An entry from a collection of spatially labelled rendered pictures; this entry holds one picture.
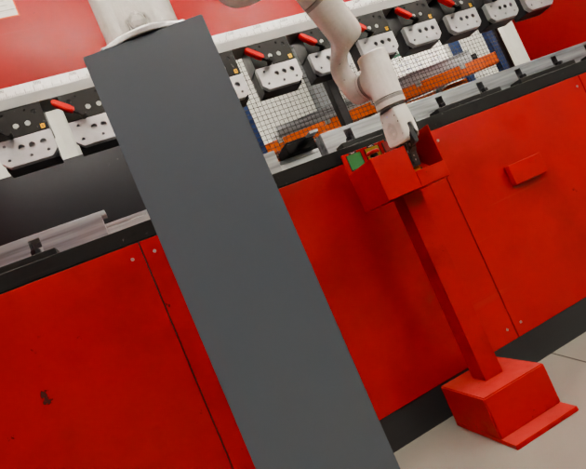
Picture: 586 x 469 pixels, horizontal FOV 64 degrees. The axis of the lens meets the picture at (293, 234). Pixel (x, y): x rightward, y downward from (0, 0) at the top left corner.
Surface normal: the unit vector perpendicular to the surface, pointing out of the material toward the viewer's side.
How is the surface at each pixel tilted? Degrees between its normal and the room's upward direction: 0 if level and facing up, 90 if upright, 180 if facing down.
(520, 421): 90
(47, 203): 90
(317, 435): 90
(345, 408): 90
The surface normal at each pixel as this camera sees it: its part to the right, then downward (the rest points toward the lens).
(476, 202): 0.27, -0.17
